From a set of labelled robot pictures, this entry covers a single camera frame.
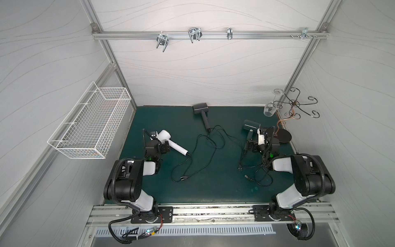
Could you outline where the small metal hook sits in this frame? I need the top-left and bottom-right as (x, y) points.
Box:
(227, 27), (233, 40)

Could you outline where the white wire basket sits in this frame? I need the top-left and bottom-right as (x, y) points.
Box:
(47, 82), (131, 160)

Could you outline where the black hair dryer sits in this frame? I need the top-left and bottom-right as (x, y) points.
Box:
(192, 103), (211, 133)

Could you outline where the white hair dryer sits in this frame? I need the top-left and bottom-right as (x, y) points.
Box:
(156, 130), (189, 156)

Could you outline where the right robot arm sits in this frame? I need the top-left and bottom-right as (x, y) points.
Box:
(251, 138), (336, 215)

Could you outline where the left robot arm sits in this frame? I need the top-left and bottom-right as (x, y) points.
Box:
(103, 140), (170, 216)

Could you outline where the horizontal aluminium rail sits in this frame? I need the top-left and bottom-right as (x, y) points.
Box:
(93, 30), (330, 40)

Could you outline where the metal double hook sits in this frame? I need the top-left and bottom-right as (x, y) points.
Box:
(188, 27), (202, 43)

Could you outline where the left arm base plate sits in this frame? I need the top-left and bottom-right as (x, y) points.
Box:
(131, 205), (174, 224)

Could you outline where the white slotted cable duct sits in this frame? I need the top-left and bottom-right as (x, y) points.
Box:
(94, 224), (276, 237)

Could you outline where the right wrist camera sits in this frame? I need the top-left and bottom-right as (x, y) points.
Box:
(257, 128), (266, 146)

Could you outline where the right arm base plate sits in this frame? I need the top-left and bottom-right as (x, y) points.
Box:
(248, 205), (296, 222)

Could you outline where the clear wine glass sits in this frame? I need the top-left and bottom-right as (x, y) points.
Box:
(264, 89), (284, 117)

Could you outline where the green table mat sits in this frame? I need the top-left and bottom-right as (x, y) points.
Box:
(120, 106), (293, 204)

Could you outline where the copper wire glass rack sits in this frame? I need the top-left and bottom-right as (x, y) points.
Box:
(273, 87), (320, 144)

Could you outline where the green hair dryer cord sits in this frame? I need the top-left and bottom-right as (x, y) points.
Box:
(237, 148), (274, 187)

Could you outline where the white hair dryer cord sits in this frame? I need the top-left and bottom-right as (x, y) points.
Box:
(170, 135), (218, 183)

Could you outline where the black hair dryer cord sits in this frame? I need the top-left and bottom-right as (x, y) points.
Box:
(209, 125), (244, 149)

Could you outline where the green hair dryer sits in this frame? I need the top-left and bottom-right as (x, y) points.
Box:
(243, 119), (261, 151)

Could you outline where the metal hook clamp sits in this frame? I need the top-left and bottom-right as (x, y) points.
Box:
(156, 32), (169, 52)

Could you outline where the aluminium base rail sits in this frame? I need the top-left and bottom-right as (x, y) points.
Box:
(86, 202), (340, 227)

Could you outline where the right metal hook bracket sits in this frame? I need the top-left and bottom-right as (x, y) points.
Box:
(290, 28), (318, 40)

